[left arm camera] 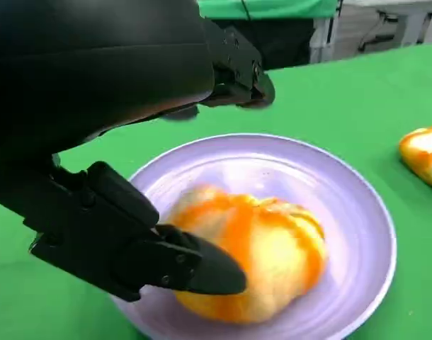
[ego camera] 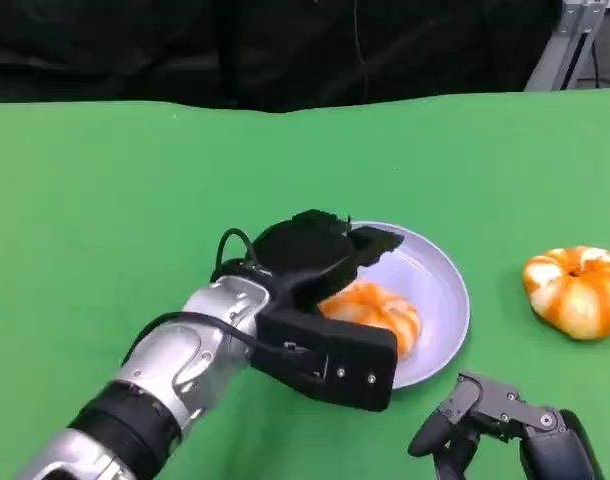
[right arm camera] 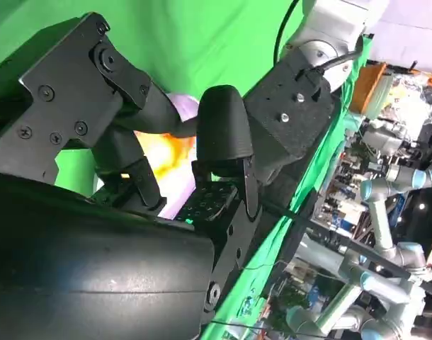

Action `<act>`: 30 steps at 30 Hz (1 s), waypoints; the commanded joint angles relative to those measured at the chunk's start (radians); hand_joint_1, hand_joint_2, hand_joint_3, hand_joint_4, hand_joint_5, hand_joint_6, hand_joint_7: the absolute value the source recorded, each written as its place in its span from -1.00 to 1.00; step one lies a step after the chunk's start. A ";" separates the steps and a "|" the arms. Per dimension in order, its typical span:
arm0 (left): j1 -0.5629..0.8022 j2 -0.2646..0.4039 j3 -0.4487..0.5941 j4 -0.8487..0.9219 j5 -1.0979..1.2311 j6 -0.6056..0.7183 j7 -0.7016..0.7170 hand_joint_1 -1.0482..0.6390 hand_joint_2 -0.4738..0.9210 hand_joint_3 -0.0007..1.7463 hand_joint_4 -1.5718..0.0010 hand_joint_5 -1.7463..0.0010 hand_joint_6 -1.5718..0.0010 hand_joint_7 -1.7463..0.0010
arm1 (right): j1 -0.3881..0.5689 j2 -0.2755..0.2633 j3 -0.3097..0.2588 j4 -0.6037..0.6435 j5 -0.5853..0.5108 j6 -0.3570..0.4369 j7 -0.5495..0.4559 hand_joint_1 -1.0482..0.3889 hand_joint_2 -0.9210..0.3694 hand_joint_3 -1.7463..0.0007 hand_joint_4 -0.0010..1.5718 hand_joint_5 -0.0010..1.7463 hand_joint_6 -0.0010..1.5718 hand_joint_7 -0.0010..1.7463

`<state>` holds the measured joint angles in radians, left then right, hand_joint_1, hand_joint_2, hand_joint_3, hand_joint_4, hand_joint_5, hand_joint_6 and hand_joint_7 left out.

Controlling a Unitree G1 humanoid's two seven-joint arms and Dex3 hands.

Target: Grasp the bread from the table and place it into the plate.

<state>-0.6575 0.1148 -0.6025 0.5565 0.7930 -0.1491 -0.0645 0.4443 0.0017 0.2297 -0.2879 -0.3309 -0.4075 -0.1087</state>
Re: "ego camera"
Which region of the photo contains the lilac plate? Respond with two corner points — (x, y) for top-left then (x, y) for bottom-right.
(314, 220), (471, 392)

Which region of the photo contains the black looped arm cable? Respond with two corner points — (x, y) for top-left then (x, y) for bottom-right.
(211, 228), (266, 282)

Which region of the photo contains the black backdrop curtain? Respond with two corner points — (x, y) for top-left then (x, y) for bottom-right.
(0, 0), (569, 114)

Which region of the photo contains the orange and white bread roll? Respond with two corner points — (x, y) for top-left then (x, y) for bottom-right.
(318, 281), (423, 359)
(522, 245), (610, 342)

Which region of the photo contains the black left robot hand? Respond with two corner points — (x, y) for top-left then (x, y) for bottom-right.
(249, 209), (406, 313)

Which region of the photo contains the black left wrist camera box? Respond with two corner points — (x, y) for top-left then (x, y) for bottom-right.
(248, 299), (398, 413)

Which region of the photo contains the green table cloth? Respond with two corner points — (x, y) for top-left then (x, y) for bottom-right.
(0, 88), (610, 480)

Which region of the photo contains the grey metal frame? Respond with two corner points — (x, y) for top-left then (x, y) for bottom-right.
(523, 0), (610, 93)

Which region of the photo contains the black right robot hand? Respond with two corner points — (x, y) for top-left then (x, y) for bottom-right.
(408, 370), (606, 480)

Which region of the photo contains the black arm cable to camera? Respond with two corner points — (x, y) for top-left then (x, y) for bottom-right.
(122, 311), (331, 381)

